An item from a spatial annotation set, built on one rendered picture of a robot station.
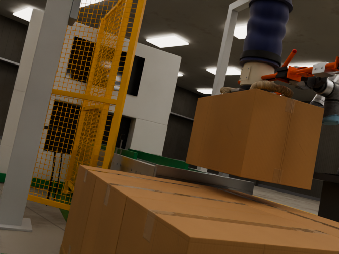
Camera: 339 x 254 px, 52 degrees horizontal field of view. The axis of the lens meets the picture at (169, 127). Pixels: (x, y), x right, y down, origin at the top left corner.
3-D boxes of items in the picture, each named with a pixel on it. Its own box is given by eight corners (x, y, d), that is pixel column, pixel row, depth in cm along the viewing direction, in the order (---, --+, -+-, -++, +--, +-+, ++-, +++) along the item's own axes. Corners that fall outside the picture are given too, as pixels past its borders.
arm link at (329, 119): (326, 126, 188) (329, 104, 189) (344, 126, 177) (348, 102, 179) (313, 123, 184) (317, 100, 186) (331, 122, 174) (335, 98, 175)
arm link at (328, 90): (332, 96, 175) (335, 77, 175) (325, 93, 173) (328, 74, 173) (317, 97, 183) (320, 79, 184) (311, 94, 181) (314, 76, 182)
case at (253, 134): (184, 163, 208) (198, 98, 211) (241, 174, 222) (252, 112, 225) (239, 177, 152) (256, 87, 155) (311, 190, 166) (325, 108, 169)
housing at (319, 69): (311, 73, 152) (312, 64, 152) (322, 78, 154) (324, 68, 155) (323, 71, 145) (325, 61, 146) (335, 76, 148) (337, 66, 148)
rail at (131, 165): (78, 159, 411) (81, 142, 413) (82, 159, 413) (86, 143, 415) (148, 199, 201) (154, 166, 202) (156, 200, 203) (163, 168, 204)
